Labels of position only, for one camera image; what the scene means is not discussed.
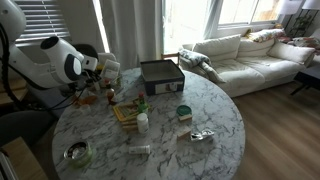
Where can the patterned pillow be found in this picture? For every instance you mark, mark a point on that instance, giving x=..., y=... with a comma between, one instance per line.
x=266, y=34

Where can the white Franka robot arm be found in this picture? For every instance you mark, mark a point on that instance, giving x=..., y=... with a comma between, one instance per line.
x=50, y=63

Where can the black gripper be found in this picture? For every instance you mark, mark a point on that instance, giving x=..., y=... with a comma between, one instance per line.
x=90, y=78

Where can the yellow green card box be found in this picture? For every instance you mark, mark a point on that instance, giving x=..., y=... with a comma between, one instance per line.
x=126, y=111

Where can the grey white folded blanket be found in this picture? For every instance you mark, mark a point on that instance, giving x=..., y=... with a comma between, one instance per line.
x=195, y=56

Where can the glass bowl with green rim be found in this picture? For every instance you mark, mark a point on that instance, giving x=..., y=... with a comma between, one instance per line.
x=78, y=153

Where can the white lamp shade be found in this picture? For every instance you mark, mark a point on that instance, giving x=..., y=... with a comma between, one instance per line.
x=289, y=6

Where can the clear plastic storage container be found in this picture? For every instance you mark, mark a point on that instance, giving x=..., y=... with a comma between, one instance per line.
x=115, y=85

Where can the dark blue cardboard box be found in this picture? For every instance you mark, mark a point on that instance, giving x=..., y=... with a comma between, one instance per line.
x=162, y=78

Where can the crumpled silver black wrapper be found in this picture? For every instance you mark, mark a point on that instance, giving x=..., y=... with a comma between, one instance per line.
x=201, y=135

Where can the green house plant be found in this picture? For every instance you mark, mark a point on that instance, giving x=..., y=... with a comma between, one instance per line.
x=301, y=25

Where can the sheer grey curtain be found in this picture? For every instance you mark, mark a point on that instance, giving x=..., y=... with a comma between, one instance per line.
x=211, y=16

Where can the orange snack bag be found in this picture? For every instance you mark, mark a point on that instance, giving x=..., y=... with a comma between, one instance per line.
x=86, y=100

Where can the small wooden block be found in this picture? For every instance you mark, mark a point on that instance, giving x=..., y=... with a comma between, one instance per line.
x=185, y=117
x=184, y=133
x=130, y=128
x=128, y=120
x=129, y=124

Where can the green glass bottle red cap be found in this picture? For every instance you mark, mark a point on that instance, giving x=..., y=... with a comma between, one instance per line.
x=142, y=105

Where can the white curtain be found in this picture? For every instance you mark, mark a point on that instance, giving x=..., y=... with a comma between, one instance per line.
x=133, y=33

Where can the white window blinds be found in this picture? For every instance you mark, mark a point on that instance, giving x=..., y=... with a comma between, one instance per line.
x=43, y=16

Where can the long white sofa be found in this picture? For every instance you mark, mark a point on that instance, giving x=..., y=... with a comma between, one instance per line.
x=253, y=63

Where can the black coffee table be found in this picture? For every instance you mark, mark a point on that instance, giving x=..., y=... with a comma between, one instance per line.
x=308, y=78

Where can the white pill bottle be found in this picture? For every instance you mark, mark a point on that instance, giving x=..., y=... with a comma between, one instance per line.
x=143, y=124

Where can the black chair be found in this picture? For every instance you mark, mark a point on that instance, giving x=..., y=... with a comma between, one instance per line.
x=87, y=50

